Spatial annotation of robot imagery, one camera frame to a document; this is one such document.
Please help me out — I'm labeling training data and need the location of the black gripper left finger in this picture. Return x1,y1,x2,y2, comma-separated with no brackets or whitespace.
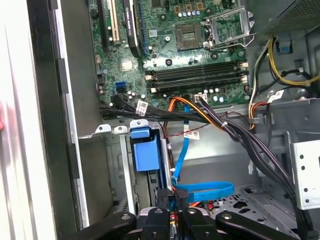
59,188,172,240

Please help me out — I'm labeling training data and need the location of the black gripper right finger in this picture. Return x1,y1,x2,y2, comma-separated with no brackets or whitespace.
174,188,301,240

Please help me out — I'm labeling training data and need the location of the hard disk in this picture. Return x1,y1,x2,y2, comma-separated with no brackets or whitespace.
129,125,176,213

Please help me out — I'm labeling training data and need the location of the blue data wire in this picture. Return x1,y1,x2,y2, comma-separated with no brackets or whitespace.
171,104,236,204

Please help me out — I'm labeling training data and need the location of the metal disk bay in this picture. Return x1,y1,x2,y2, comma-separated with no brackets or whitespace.
77,119,176,221

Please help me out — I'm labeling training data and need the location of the silver drive cage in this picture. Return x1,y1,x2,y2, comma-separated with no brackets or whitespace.
287,131,320,211

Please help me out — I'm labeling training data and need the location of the black RAM slot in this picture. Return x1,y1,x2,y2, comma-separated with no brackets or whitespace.
149,77,247,94
149,61,248,76
149,72,248,87
145,66,245,81

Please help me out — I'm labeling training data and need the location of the blue SATA port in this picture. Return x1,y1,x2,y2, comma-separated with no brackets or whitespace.
114,80,128,94

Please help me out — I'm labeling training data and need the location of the black open PC case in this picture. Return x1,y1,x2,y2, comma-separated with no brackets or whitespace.
24,0,320,240

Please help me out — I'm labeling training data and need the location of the green motherboard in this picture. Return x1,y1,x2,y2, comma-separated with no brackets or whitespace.
87,0,251,109

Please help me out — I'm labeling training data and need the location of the CPU socket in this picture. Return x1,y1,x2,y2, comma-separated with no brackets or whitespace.
174,23,204,53

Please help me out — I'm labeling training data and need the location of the black graphics card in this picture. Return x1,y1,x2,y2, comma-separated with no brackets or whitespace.
121,0,145,59

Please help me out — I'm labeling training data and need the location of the beige expansion slot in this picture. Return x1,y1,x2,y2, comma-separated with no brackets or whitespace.
109,0,121,44

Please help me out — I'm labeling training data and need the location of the black expansion slot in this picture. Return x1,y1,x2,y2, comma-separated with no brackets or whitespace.
96,0,111,55

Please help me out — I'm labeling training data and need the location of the metal socket cover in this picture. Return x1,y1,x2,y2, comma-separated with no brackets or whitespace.
203,4,256,50

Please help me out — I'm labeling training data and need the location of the grey power supply unit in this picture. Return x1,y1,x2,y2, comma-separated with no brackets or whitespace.
249,0,320,36

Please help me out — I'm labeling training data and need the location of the disk power connector wire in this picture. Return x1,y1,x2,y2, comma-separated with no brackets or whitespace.
169,201,213,226

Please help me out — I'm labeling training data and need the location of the white barcode wire tag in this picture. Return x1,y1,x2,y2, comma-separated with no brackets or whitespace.
183,130,201,142
267,89,285,104
135,100,149,117

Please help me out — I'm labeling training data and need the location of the black wire bundle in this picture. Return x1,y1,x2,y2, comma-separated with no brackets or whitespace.
198,96,312,240

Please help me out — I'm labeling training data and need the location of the black flat cable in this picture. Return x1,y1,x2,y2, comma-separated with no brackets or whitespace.
99,93,208,124

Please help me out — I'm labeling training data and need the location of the orange wire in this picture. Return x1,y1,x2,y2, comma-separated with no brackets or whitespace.
167,96,225,130

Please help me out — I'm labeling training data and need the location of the locking lever wire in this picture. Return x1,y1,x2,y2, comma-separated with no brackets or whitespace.
208,34,256,52

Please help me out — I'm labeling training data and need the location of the yellow wire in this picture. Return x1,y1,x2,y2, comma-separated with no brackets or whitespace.
267,36,320,88

